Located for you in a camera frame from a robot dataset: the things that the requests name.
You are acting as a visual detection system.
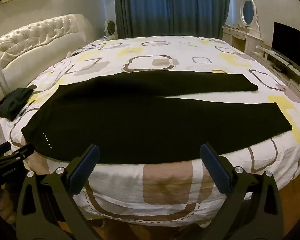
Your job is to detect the black pants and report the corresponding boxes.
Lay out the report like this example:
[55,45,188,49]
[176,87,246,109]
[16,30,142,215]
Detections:
[21,70,293,164]

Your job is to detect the patterned white bedsheet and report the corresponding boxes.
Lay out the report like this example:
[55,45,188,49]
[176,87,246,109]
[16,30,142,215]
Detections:
[0,35,300,227]

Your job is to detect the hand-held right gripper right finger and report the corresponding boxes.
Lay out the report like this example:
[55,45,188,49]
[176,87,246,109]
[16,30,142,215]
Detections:
[200,142,287,240]

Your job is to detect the folded dark green garment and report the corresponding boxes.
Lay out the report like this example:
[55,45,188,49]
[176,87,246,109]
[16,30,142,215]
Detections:
[0,84,38,120]

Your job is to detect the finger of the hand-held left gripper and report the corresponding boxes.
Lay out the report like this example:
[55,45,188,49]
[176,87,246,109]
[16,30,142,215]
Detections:
[0,141,12,160]
[4,144,35,167]

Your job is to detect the blue curtains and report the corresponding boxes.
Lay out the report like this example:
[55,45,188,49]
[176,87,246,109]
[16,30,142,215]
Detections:
[114,0,230,40]

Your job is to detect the cream dressing table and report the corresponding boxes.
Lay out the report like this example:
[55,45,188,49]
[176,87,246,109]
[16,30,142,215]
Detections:
[222,25,263,53]

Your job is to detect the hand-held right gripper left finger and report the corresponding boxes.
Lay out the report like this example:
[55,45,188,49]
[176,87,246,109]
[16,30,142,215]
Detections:
[16,144,100,240]

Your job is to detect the oval vanity mirror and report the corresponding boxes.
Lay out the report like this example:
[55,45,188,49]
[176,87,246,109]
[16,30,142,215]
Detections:
[241,0,262,32]

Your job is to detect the cream tufted headboard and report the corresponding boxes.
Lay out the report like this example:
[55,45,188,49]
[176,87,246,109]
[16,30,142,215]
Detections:
[0,13,97,113]

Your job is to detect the white round fan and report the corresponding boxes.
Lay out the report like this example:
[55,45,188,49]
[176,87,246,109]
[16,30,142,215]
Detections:
[104,20,119,40]

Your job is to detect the black television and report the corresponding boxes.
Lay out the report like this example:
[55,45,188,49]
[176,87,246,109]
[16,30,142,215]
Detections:
[272,22,300,76]

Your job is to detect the cream television stand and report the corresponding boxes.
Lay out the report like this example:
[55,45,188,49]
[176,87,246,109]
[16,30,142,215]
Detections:
[250,44,300,98]

